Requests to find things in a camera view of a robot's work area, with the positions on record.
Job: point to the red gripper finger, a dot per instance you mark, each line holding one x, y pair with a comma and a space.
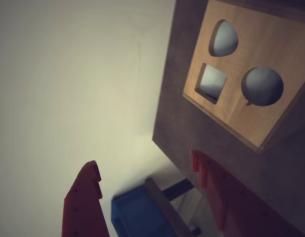
83, 205
229, 202

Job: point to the wooden shape sorter box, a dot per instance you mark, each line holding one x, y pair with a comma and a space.
253, 56

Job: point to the blue plastic bin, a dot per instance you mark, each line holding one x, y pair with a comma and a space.
135, 212

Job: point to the black metal bar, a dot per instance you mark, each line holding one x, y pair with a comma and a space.
178, 188

